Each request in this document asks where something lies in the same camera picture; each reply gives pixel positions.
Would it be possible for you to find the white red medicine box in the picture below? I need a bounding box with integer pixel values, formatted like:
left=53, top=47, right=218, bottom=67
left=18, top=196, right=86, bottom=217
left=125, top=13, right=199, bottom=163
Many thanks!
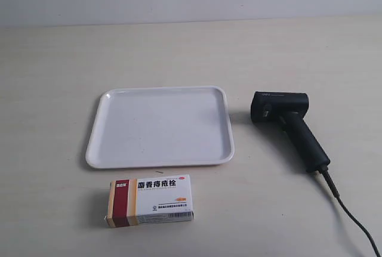
left=105, top=174, right=194, bottom=228

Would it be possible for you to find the black scanner cable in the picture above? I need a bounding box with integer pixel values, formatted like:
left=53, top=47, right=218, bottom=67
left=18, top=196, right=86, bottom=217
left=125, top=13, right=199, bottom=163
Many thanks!
left=319, top=166, right=382, bottom=257

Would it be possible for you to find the white plastic tray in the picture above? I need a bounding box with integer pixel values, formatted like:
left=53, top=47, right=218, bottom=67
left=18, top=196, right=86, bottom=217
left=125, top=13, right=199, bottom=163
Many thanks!
left=85, top=86, right=235, bottom=169

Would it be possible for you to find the black handheld barcode scanner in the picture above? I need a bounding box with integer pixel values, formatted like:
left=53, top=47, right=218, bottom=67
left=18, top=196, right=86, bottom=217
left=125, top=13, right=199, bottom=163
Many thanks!
left=250, top=91, right=330, bottom=175

